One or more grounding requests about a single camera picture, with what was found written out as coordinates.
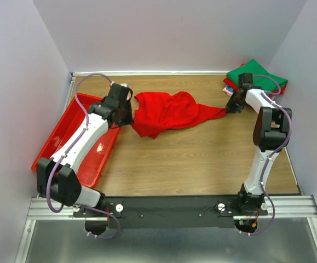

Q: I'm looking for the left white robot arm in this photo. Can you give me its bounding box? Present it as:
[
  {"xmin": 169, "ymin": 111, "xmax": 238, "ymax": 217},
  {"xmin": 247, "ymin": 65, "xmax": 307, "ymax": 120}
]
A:
[{"xmin": 36, "ymin": 83, "xmax": 133, "ymax": 216}]

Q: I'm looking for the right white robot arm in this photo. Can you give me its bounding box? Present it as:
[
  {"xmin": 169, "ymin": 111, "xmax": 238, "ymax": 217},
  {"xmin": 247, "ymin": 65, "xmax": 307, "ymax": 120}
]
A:
[{"xmin": 220, "ymin": 73, "xmax": 292, "ymax": 216}]

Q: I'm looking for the pink folded t shirt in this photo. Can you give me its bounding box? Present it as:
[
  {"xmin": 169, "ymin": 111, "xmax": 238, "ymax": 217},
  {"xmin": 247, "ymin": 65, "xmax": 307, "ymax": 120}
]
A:
[{"xmin": 222, "ymin": 87, "xmax": 234, "ymax": 96}]

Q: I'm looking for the blue folded t shirt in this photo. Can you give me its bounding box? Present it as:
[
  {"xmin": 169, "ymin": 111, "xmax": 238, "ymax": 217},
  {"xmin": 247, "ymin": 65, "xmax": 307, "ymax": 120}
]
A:
[{"xmin": 225, "ymin": 85, "xmax": 235, "ymax": 93}]

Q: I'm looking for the green folded t shirt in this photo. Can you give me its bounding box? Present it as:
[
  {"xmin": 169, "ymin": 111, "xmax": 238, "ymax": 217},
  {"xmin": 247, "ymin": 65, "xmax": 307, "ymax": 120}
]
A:
[{"xmin": 226, "ymin": 59, "xmax": 289, "ymax": 95}]

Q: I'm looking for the red plastic tray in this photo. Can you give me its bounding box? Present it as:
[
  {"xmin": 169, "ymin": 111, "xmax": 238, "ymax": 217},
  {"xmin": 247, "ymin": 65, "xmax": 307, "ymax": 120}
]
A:
[{"xmin": 31, "ymin": 99, "xmax": 120, "ymax": 188}]

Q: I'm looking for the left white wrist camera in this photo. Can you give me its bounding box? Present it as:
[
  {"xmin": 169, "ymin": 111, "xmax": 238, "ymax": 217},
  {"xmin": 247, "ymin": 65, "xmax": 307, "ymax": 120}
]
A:
[{"xmin": 120, "ymin": 83, "xmax": 132, "ymax": 93}]

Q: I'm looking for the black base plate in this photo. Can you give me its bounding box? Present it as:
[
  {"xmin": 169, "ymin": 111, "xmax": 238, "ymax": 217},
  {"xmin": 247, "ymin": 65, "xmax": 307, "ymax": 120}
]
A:
[{"xmin": 73, "ymin": 195, "xmax": 268, "ymax": 233}]

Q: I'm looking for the aluminium frame rail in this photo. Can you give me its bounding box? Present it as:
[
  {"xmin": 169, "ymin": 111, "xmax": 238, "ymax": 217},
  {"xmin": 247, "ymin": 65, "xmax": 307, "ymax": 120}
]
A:
[{"xmin": 15, "ymin": 186, "xmax": 317, "ymax": 262}]

